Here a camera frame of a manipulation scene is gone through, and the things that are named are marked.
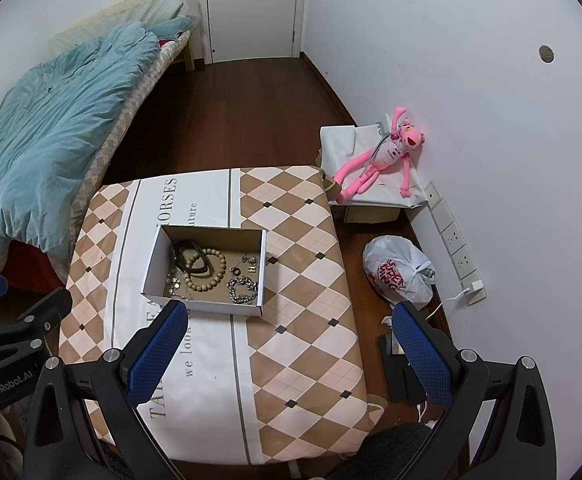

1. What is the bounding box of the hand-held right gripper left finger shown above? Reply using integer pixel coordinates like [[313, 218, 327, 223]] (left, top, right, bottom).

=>
[[21, 300, 193, 480]]

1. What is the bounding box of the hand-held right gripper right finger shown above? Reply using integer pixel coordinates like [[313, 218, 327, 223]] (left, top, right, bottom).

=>
[[391, 302, 558, 480]]

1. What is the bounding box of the white cardboard box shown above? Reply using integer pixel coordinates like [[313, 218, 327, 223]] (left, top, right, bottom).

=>
[[141, 225, 268, 319]]

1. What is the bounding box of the thin silver chain necklace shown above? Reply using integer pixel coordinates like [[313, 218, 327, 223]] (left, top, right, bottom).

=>
[[165, 269, 190, 302]]

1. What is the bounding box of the black wristband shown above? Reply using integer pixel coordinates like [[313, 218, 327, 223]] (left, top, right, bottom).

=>
[[171, 240, 213, 277]]

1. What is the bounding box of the wooden bead bracelet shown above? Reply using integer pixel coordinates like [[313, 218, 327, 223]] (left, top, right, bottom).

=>
[[183, 248, 227, 294]]

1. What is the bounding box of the thick silver chain bracelet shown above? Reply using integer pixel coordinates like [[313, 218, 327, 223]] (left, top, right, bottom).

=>
[[226, 278, 261, 305]]

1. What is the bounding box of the black stand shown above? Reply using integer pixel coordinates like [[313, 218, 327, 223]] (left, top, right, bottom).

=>
[[377, 332, 452, 407]]

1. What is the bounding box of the white plastic bag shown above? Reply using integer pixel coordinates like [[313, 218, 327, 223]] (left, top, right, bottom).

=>
[[362, 235, 435, 306]]

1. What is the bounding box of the white power strip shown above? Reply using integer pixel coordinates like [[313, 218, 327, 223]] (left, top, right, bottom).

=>
[[423, 181, 487, 306]]

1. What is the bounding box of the diamond patterned tablecloth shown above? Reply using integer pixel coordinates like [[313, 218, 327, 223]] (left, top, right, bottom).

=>
[[58, 165, 385, 464]]

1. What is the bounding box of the brown cardboard box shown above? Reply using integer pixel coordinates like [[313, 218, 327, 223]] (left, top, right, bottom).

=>
[[343, 203, 402, 225]]

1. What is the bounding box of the blue duvet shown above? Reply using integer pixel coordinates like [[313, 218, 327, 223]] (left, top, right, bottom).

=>
[[0, 22, 160, 281]]

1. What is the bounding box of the bed with patterned mattress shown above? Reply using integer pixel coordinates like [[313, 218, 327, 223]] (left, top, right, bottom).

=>
[[46, 0, 203, 262]]

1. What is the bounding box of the pink plush toy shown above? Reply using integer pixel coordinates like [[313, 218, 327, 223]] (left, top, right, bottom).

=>
[[332, 106, 428, 205]]

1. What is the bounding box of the blue pillow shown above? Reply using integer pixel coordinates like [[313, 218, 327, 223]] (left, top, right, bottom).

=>
[[151, 16, 195, 41]]

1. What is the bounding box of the white door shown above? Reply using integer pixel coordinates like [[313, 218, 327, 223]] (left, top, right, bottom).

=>
[[196, 0, 310, 65]]

